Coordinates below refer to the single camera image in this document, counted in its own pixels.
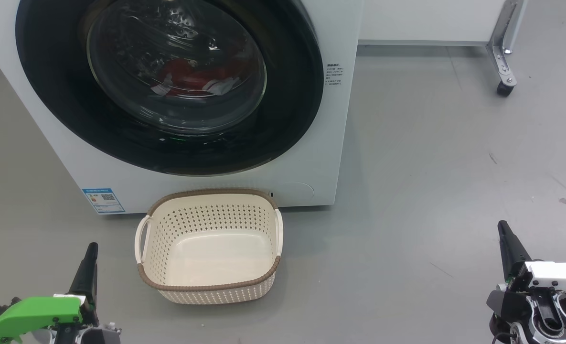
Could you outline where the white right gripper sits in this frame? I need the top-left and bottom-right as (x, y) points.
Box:
(486, 220), (566, 344)

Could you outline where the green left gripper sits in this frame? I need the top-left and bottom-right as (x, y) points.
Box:
(0, 243), (121, 344)

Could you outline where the red and white garment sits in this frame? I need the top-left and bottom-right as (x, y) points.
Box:
(151, 58), (243, 98)

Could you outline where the washing machine glass door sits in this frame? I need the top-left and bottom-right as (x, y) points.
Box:
(15, 0), (324, 176)

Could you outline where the blue energy label sticker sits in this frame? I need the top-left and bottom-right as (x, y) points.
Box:
(82, 188), (126, 215)

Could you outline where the cream perforated laundry basket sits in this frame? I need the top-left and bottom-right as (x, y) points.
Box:
(135, 189), (284, 305)

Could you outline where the metal stand leg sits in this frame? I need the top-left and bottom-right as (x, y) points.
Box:
(486, 0), (528, 89)

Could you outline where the white front-load washing machine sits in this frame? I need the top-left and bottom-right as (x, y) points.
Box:
(0, 0), (363, 215)

